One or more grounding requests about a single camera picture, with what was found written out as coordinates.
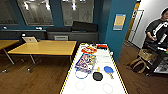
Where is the red orange flat pack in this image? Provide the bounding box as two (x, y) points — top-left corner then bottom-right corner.
(80, 45), (98, 55)

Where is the long dark grey sofa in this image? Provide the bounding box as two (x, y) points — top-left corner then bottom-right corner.
(0, 20), (100, 43)

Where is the small red box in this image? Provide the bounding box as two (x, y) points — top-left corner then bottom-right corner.
(95, 42), (109, 51)

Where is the black ping pong paddle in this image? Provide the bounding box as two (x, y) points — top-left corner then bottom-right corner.
(92, 67), (105, 82)

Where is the interior glass window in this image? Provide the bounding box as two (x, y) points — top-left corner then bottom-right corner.
(0, 0), (19, 25)
(60, 0), (95, 27)
(17, 0), (55, 27)

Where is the yellow game table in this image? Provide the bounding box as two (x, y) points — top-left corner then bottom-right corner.
(7, 40), (78, 73)

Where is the white activity table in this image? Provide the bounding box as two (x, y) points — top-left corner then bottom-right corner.
(59, 42), (130, 94)

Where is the small white object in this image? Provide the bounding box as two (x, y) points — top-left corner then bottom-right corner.
(35, 27), (44, 31)

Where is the silver laptop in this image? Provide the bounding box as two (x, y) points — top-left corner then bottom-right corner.
(21, 36), (39, 44)

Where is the brown black backpack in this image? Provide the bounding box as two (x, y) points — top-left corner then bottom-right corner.
(128, 56), (148, 74)

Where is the cardboard box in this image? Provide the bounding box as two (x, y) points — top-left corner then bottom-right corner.
(138, 48), (158, 63)

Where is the man in dark shirt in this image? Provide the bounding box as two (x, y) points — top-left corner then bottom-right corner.
(143, 8), (168, 51)

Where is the yellow wooden table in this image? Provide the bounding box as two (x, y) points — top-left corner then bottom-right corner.
(0, 39), (20, 66)

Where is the thin blue ring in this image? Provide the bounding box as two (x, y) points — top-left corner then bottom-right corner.
(75, 68), (90, 80)

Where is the small yellow wall poster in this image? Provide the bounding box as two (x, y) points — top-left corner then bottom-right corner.
(113, 13), (127, 32)

